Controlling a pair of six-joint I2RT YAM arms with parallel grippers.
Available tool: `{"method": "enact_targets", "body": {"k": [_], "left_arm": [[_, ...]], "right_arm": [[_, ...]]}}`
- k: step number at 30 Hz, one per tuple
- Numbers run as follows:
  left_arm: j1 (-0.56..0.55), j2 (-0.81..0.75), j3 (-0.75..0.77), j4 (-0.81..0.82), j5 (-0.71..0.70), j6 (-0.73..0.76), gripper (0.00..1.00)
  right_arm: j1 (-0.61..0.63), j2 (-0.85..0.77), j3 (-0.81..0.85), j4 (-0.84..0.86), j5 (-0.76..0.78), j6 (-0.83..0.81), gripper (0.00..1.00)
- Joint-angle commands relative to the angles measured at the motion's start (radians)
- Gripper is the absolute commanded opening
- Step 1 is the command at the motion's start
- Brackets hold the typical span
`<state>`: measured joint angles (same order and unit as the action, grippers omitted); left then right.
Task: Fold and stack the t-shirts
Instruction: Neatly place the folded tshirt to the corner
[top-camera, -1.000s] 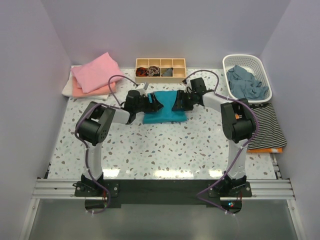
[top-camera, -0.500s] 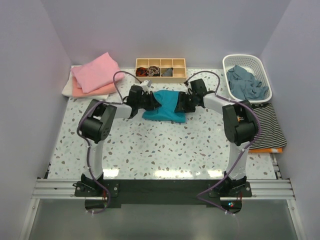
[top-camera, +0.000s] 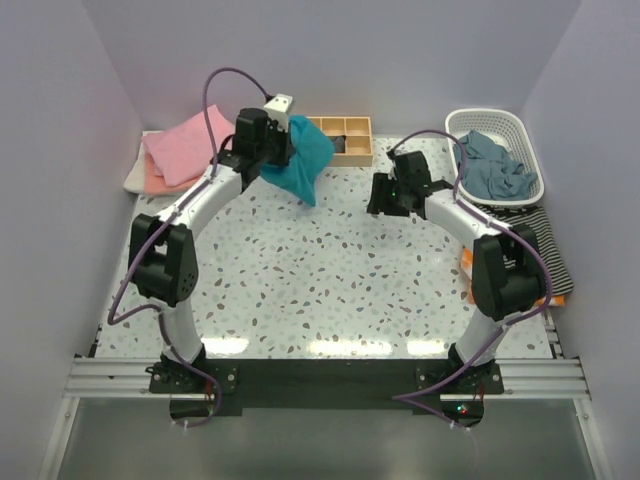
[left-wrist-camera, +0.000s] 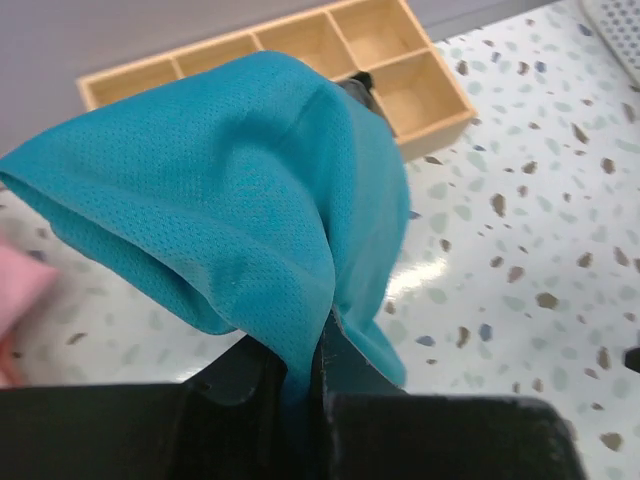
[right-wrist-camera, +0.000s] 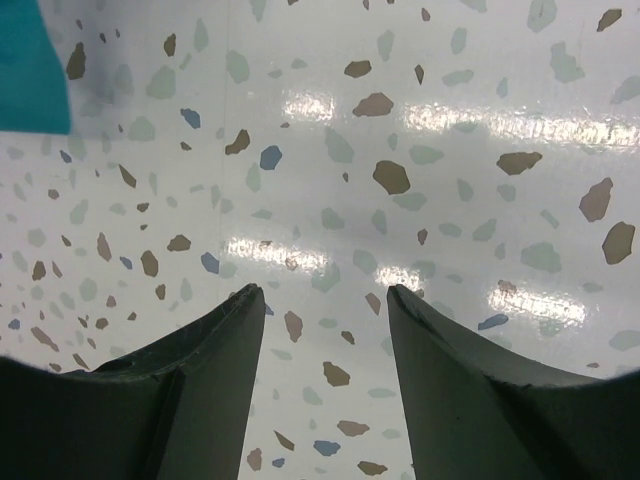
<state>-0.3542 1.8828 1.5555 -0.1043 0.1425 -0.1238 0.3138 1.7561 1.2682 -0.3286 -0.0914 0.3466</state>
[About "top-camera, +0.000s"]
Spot teal t shirt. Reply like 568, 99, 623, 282
261, 115, 335, 207

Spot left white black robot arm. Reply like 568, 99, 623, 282
129, 96, 295, 394

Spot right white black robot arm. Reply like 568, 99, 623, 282
367, 150, 551, 402

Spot dark grey folded cloth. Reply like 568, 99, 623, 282
329, 135, 346, 154

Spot wooden compartment organizer box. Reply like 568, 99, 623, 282
309, 116, 373, 168

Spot grey blue t shirt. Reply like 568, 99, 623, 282
459, 130, 538, 201

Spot orange white tie-dye shirt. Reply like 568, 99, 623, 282
460, 248, 568, 307

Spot pink folded t shirt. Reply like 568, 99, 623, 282
141, 112, 213, 186

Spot white plastic laundry basket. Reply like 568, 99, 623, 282
445, 108, 545, 208

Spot black white striped shirt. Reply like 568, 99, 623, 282
478, 205, 574, 297

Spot salmon folded t shirt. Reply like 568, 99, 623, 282
143, 162, 199, 196

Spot white folded t shirt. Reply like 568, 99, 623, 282
123, 147, 146, 195

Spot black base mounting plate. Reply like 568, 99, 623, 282
145, 358, 505, 421

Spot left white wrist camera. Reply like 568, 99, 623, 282
263, 93, 295, 125

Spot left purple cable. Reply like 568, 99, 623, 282
107, 66, 274, 429

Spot purple cable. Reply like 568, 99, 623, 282
389, 129, 554, 429
107, 66, 274, 429

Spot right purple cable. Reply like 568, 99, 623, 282
389, 129, 554, 429

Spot aluminium extrusion rail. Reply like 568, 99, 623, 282
63, 358, 591, 400

